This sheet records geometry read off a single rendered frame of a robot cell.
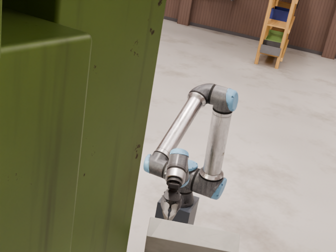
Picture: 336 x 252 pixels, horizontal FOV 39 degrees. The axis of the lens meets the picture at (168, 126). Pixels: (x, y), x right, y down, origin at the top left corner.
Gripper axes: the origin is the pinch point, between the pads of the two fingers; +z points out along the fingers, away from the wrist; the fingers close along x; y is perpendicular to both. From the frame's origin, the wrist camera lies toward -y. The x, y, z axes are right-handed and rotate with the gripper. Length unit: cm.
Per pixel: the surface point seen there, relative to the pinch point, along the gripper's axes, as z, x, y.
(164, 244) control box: 19.1, -0.1, -17.3
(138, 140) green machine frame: 9, 14, -65
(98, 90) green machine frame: 16, 24, -94
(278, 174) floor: -193, -112, 235
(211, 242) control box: 16.9, -16.6, -21.7
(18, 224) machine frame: 55, 29, -97
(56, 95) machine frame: 37, 26, -114
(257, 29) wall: -859, -151, 587
